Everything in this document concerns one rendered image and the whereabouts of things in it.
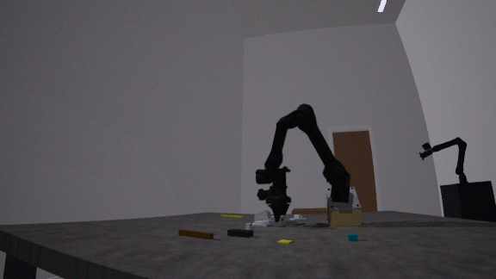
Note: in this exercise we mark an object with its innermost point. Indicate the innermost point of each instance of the brown rectangular bar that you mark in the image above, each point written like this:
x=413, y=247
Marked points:
x=196, y=234

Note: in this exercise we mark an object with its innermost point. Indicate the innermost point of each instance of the small teal block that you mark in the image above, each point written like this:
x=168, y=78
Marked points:
x=352, y=237

